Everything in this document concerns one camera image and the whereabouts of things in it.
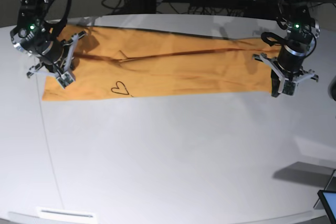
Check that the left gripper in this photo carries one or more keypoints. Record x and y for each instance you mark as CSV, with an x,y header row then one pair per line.
x,y
286,70

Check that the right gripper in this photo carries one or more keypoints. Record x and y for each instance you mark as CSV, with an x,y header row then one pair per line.
x,y
56,59

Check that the yellow T-shirt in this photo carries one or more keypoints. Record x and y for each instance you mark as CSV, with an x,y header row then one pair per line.
x,y
122,63

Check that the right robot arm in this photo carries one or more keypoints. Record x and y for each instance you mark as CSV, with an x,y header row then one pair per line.
x,y
35,36

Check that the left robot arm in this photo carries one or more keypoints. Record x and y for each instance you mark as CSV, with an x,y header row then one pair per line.
x,y
302,32

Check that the dark round object at edge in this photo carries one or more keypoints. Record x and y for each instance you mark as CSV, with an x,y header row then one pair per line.
x,y
332,89

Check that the tablet screen on stand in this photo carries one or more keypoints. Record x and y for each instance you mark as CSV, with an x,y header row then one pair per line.
x,y
326,199

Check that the white label strip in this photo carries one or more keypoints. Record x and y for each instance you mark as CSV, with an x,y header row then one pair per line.
x,y
50,212

